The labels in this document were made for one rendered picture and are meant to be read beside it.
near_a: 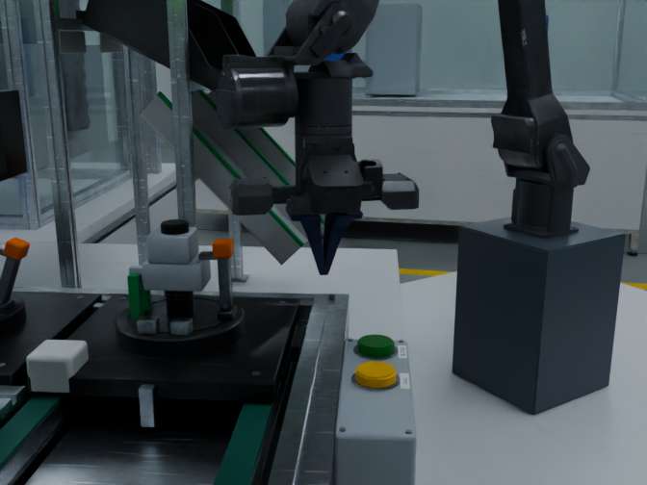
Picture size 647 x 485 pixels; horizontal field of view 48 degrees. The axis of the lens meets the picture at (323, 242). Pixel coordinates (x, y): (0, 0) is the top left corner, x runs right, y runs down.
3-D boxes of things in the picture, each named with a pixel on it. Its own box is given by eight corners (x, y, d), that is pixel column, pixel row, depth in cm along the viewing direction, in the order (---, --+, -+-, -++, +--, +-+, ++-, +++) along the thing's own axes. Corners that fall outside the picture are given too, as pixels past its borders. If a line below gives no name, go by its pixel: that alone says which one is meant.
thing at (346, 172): (298, 140, 71) (308, 152, 64) (370, 140, 72) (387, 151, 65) (297, 200, 72) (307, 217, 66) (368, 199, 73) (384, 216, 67)
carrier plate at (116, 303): (300, 313, 92) (299, 296, 91) (274, 402, 69) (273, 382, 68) (115, 308, 93) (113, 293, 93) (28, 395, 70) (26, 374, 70)
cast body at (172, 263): (211, 279, 81) (208, 217, 79) (202, 292, 77) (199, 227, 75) (137, 277, 82) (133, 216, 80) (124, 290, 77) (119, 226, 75)
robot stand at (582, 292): (609, 386, 92) (627, 233, 87) (533, 416, 84) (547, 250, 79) (524, 348, 103) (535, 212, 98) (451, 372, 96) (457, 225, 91)
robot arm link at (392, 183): (227, 123, 74) (230, 129, 68) (405, 119, 77) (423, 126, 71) (230, 202, 76) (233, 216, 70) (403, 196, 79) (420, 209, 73)
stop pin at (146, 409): (158, 421, 70) (156, 383, 69) (155, 427, 69) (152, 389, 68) (144, 421, 70) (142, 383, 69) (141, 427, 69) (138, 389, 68)
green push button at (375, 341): (394, 350, 80) (394, 334, 79) (394, 366, 76) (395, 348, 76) (357, 349, 80) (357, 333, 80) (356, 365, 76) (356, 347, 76)
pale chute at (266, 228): (306, 242, 111) (326, 222, 110) (281, 266, 99) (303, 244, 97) (180, 107, 111) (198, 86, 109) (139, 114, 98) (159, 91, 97)
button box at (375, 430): (405, 388, 83) (407, 338, 81) (414, 499, 62) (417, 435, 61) (344, 386, 83) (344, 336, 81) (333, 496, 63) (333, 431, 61)
